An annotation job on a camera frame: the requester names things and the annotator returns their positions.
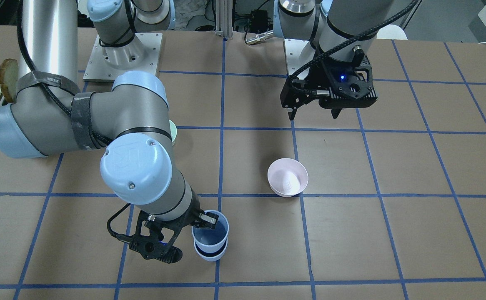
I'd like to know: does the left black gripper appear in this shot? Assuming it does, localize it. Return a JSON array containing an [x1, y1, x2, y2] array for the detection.
[[280, 48, 378, 121]]

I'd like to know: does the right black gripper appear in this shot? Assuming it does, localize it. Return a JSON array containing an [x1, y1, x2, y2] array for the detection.
[[127, 200, 219, 264]]

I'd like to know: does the blue cup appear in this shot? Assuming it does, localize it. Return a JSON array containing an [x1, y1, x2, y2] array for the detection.
[[194, 241, 228, 262], [192, 210, 230, 253]]

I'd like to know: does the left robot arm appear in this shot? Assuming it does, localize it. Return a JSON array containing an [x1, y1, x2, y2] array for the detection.
[[273, 0, 404, 121]]

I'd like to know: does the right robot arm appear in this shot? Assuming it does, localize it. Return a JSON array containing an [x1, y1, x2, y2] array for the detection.
[[0, 0, 218, 264]]

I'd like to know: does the pink bowl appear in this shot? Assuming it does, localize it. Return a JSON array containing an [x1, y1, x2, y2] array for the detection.
[[267, 158, 308, 198]]

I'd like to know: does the mint green bowl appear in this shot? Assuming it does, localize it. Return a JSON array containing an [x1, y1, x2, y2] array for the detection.
[[169, 120, 178, 146]]

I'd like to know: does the white chair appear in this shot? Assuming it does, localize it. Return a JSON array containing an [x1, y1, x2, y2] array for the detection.
[[376, 24, 408, 40]]

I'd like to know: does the toast slice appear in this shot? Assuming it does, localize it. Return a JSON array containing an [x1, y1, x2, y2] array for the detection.
[[0, 58, 19, 104]]

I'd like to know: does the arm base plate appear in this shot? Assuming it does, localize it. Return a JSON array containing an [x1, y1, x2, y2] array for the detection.
[[284, 39, 315, 75], [83, 33, 163, 83]]

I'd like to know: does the aluminium frame post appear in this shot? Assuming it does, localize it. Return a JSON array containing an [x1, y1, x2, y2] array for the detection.
[[214, 0, 233, 40]]

